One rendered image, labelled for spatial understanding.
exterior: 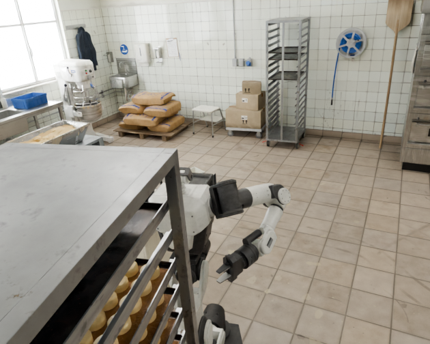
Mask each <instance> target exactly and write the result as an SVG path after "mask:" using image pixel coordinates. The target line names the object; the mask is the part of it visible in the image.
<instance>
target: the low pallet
mask: <svg viewBox="0 0 430 344"><path fill-rule="evenodd" d="M192 123H193V122H192V121H184V123H183V124H182V125H180V126H178V127H177V128H176V129H174V130H173V131H171V132H154V131H151V130H150V129H148V128H147V126H146V127H144V128H142V129H140V130H133V129H126V128H122V127H119V128H116V129H114V130H113V132H118V133H119V137H124V136H126V135H127V134H129V133H134V134H139V136H140V139H145V138H146V137H148V136H149V135H156V136H162V141H168V140H169V139H171V138H172V137H174V136H175V135H177V134H178V133H180V132H181V131H183V130H184V129H185V128H187V127H188V125H191V124H192Z"/></svg>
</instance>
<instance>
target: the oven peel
mask: <svg viewBox="0 0 430 344"><path fill-rule="evenodd" d="M413 4H414V0H388V8H387V14H386V25H387V26H388V27H390V28H391V29H392V30H393V31H394V33H395V40H394V46H393V52H392V61H391V67H390V76H389V82H388V91H387V96H386V106H385V111H384V119H383V124H382V133H381V137H380V142H379V148H380V149H381V148H382V140H383V135H384V127H385V122H386V114H387V108H388V100H389V95H390V86H391V80H392V71H393V66H394V60H395V50H396V45H397V34H398V32H399V31H400V30H402V29H403V28H404V27H406V26H407V25H409V23H410V22H411V17H412V8H413Z"/></svg>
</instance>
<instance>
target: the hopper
mask: <svg viewBox="0 0 430 344"><path fill-rule="evenodd" d="M89 124H90V123H88V122H81V121H68V120H61V121H59V122H57V123H54V124H51V125H49V126H46V127H44V128H41V129H39V130H36V131H34V132H30V133H29V134H26V135H23V136H21V137H18V138H16V139H13V140H11V141H8V142H6V143H26V142H27V141H30V140H33V138H34V137H36V136H38V135H39V136H40V137H43V136H44V135H45V134H48V133H49V132H52V131H51V130H52V129H55V128H56V127H58V126H62V127H64V126H71V127H73V128H76V129H74V130H71V131H69V132H67V133H65V134H62V135H60V136H58V137H55V138H54V139H51V140H49V141H46V142H44V143H41V144H58V145H76V144H77V143H80V142H81V141H83V139H84V137H85V134H86V131H87V129H88V126H89ZM22 140H23V141H22Z"/></svg>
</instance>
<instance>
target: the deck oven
mask: <svg viewBox="0 0 430 344"><path fill-rule="evenodd" d="M420 11H421V14H422V16H421V22H420V31H419V35H418V43H419V45H418V43H417V45H418V51H417V55H416V63H415V67H414V73H413V74H412V79H411V84H410V92H409V96H408V101H407V108H406V113H405V121H404V125H403V134H402V138H401V153H400V161H399V162H402V169H403V170H409V171H420V172H425V173H430V0H422V2H421V7H420Z"/></svg>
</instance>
